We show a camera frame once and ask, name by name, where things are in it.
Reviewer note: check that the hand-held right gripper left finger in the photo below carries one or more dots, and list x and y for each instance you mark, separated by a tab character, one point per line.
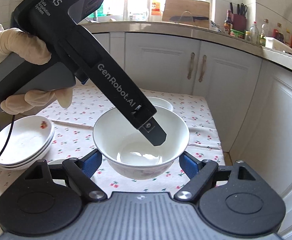
92	163

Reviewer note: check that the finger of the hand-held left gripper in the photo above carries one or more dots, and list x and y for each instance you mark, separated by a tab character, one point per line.
155	135

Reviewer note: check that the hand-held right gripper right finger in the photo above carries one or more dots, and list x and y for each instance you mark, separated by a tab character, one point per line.
185	163

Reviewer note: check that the white floral bowl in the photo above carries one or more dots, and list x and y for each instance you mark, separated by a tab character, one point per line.
164	103
116	135

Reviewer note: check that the white plate fruit print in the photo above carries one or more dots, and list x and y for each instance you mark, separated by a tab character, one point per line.
28	167
18	140
49	140

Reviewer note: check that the person's left hand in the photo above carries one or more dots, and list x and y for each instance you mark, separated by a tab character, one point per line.
18	42

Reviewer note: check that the cherry print tablecloth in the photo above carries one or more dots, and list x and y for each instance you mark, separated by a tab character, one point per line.
200	140

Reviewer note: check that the green bottle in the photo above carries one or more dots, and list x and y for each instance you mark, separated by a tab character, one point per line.
100	11

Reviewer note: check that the grey kitchen countertop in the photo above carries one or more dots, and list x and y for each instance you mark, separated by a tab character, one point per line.
136	26

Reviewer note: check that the white kitchen cabinet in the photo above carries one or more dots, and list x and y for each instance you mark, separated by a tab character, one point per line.
160	62

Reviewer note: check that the orange label bottle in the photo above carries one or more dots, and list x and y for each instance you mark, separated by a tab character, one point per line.
155	6

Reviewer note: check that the wooden cutting board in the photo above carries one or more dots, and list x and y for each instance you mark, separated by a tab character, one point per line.
188	6

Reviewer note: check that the green packet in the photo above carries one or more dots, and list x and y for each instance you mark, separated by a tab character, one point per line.
237	33

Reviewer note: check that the dark sauce bottle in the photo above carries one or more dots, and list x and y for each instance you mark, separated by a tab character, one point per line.
227	23

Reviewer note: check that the red knife block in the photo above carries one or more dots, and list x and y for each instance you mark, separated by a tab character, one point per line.
238	21

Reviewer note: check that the clear bottle dark label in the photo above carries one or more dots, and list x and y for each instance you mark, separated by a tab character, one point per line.
263	35

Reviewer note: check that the white plastic tray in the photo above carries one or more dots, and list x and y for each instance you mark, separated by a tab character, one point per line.
278	44

